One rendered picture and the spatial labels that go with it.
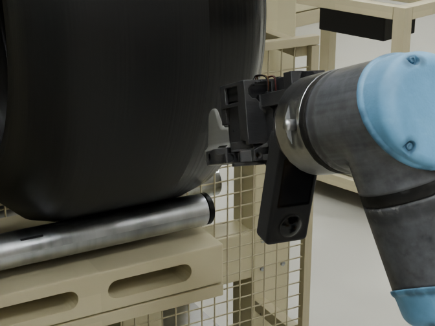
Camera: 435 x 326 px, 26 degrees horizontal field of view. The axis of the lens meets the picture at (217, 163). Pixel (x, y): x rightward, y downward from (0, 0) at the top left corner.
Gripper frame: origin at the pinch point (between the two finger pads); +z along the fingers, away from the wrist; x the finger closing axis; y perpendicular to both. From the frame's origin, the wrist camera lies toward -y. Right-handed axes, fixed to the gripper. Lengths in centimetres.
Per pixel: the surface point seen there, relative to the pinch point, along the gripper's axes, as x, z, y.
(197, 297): -7.3, 24.3, -17.8
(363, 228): -153, 193, -24
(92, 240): 7.4, 22.4, -8.5
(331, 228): -142, 198, -23
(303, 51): -54, 68, 22
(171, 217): -3.6, 22.4, -6.5
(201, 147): -2.7, 9.6, 2.0
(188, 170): -2.5, 13.3, -0.6
